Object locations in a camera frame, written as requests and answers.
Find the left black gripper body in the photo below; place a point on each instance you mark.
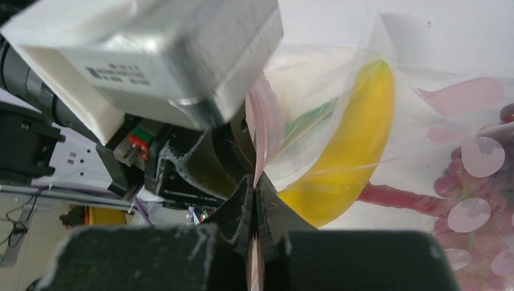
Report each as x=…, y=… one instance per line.
x=183, y=167

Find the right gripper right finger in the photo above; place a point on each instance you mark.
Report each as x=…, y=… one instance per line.
x=274, y=220

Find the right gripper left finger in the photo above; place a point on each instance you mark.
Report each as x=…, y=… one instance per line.
x=227, y=249

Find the yellow banana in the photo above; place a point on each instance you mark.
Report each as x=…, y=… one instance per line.
x=345, y=166

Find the green chili pepper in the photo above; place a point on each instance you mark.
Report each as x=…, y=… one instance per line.
x=310, y=117

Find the clear pink zip bag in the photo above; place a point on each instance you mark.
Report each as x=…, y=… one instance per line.
x=453, y=73

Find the red chili pepper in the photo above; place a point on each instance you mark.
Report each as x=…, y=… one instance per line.
x=386, y=196

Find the red grape bunch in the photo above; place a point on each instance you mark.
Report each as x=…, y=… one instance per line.
x=476, y=229

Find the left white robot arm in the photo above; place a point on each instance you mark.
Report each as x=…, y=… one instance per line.
x=31, y=135

